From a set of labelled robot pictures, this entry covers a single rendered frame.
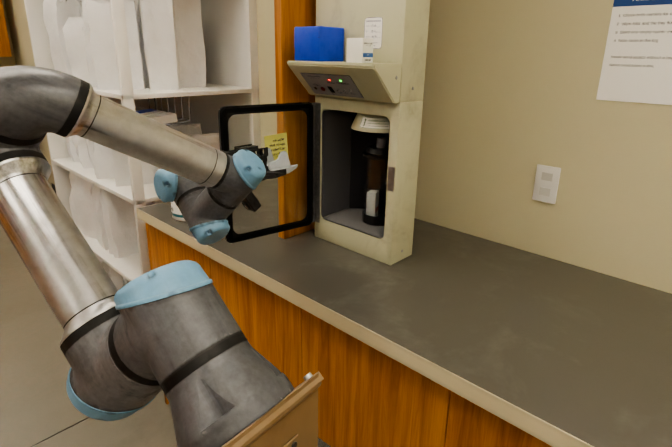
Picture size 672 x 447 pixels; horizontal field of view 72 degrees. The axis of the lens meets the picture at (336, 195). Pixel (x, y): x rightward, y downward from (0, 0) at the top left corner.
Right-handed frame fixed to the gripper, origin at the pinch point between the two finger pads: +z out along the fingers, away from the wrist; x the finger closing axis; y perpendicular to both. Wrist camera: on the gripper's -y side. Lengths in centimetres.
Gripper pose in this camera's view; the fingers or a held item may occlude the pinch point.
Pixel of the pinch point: (287, 167)
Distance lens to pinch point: 124.2
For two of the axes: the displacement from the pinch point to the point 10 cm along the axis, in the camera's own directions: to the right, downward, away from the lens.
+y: -0.1, -9.6, -2.9
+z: 7.1, -2.1, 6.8
